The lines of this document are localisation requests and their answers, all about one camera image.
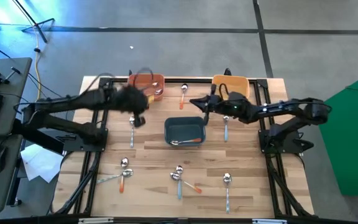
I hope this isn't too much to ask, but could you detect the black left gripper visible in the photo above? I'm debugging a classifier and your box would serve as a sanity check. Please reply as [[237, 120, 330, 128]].
[[113, 84, 151, 128]]

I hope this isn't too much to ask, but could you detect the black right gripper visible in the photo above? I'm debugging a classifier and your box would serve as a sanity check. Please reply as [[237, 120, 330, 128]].
[[190, 91, 242, 126]]

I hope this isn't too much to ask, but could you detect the blue handled metal spoon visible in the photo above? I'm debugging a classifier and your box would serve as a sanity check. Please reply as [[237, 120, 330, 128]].
[[223, 115, 230, 142], [129, 116, 135, 149], [175, 165, 184, 200]]

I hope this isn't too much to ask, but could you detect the pale handled metal spoon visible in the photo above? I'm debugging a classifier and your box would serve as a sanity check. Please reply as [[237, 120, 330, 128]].
[[96, 168, 134, 184], [223, 172, 233, 215]]

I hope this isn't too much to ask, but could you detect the teal plastic bin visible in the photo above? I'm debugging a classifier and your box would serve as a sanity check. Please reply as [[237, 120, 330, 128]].
[[163, 116, 207, 147]]

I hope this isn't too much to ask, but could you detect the yellow plastic bin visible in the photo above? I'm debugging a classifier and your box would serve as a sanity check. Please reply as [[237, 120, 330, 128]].
[[211, 74, 250, 101]]

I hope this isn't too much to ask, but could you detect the orange plastic bin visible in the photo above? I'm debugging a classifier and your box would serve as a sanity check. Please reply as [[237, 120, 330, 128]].
[[127, 73, 166, 103]]

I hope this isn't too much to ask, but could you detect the black support beam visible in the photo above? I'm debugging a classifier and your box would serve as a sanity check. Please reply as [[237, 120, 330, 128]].
[[11, 118, 67, 155]]

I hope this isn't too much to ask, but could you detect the white paper sheet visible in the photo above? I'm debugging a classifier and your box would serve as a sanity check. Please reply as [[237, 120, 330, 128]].
[[20, 143, 63, 184]]

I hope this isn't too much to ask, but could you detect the black tripod stand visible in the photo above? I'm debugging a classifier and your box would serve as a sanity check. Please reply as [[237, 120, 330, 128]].
[[11, 0, 56, 44]]

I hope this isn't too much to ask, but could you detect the green panel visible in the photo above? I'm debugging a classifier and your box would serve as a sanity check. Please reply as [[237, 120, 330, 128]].
[[318, 68, 358, 197]]

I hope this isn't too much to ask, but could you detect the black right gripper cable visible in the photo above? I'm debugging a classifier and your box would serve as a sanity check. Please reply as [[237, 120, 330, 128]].
[[218, 82, 231, 98]]

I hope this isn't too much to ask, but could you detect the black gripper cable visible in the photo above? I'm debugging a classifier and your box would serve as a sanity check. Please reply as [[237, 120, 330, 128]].
[[218, 82, 231, 98], [134, 66, 154, 83]]

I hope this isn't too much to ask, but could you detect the black aluminium table frame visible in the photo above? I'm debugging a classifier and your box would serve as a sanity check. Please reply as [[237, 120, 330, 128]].
[[50, 76, 315, 224]]

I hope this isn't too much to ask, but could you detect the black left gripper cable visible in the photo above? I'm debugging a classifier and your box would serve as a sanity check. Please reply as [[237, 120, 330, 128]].
[[134, 66, 154, 83]]

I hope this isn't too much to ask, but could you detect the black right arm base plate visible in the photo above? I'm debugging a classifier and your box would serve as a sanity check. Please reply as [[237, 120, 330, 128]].
[[258, 129, 315, 155]]

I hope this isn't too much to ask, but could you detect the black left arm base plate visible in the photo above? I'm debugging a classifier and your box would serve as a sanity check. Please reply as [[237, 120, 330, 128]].
[[62, 129, 109, 153]]

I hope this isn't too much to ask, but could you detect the silver metal bracket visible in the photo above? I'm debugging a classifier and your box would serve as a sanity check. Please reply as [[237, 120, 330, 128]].
[[78, 217, 115, 224], [252, 218, 288, 224]]

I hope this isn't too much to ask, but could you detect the yellow floor cable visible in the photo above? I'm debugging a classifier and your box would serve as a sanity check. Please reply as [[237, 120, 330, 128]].
[[34, 26, 42, 102]]

